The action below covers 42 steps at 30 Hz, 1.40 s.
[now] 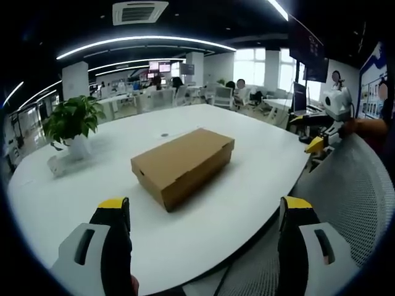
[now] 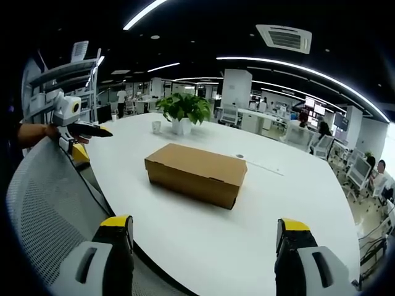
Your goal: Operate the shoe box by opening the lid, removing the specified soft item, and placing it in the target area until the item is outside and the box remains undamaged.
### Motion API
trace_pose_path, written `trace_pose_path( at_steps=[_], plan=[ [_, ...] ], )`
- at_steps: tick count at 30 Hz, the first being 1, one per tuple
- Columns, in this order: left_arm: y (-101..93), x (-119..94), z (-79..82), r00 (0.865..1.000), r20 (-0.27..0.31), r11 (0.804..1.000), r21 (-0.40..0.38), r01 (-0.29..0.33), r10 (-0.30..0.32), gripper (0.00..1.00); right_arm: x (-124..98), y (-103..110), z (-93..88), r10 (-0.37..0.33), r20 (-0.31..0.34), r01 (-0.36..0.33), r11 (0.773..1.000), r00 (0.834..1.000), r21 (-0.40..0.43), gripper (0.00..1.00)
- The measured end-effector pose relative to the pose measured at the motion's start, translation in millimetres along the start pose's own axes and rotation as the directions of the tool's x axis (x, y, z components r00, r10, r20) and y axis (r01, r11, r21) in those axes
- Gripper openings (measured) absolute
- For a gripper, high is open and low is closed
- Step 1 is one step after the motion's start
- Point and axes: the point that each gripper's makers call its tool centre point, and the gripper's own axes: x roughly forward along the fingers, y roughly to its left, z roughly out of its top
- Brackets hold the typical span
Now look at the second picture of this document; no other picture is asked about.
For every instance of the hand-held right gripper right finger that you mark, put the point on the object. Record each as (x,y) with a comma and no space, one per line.
(305,265)

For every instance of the white paper cup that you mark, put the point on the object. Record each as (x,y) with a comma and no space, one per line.
(156,127)

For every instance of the person's left hand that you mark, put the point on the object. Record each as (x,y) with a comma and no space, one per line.
(52,131)

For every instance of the curved ceiling strip light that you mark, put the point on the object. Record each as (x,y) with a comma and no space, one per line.
(308,72)

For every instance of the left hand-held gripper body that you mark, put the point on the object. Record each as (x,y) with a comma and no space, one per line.
(65,112)

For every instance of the wall of display screens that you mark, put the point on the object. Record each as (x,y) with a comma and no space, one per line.
(314,111)

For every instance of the brown cardboard shoe box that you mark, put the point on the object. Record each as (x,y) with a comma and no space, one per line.
(197,168)

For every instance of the white office chair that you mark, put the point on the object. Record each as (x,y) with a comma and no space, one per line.
(230,114)
(324,146)
(297,137)
(359,172)

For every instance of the green potted plant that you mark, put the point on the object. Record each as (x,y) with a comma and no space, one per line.
(185,109)

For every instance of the straight ceiling strip light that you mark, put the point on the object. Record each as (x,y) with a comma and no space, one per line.
(142,15)

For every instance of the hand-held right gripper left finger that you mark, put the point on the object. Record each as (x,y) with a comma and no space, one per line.
(102,262)

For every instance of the grey metal storage shelf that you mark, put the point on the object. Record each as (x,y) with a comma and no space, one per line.
(61,77)

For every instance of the black computer monitor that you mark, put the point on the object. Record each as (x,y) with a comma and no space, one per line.
(104,114)

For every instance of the white square pillar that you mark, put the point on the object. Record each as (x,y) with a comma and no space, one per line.
(237,87)

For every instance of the ceiling air conditioner vent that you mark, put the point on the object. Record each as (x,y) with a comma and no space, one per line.
(284,38)

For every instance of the grey mesh office chair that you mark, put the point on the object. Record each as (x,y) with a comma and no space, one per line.
(46,203)

